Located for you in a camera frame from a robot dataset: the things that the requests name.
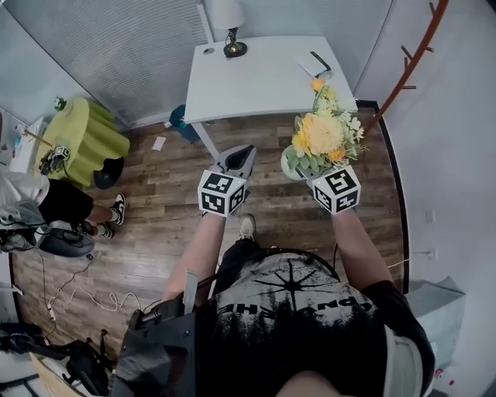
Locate white shade table lamp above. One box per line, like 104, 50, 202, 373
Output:
204, 0, 249, 60

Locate white table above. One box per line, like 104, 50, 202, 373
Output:
182, 36, 359, 161

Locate person's black printed shirt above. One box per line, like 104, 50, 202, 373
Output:
192, 247, 437, 397

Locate person's beige shoe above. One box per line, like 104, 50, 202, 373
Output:
237, 213, 257, 242

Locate yellow flowers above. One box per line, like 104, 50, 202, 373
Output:
281, 77, 369, 181

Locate green cloth round side table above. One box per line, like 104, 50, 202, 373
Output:
37, 96, 131, 191

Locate person's right forearm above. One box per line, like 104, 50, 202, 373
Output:
330, 208, 395, 292

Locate spare hand-held gripper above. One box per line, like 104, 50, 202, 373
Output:
37, 143, 73, 174

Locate grey office chair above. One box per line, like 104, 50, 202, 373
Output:
35, 221, 96, 259

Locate white window blinds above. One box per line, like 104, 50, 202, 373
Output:
6, 0, 215, 126

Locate white cable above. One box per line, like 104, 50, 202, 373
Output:
40, 254, 141, 323

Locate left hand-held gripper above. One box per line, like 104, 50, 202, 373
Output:
197, 143, 258, 218

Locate white shelf unit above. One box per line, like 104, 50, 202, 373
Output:
0, 107, 50, 176

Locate grey storage box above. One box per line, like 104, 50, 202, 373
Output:
404, 274, 467, 370

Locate person's black shorts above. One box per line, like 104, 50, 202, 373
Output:
213, 236, 270, 298

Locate black equipment pile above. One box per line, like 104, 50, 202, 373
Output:
0, 320, 118, 397

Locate brown wooden coat rack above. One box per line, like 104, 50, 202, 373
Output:
363, 0, 450, 135

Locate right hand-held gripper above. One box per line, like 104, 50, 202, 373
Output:
296, 164, 362, 215

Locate dark teal waste bin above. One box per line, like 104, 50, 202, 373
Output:
169, 104, 203, 143

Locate person's left forearm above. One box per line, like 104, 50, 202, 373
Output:
160, 211, 228, 308

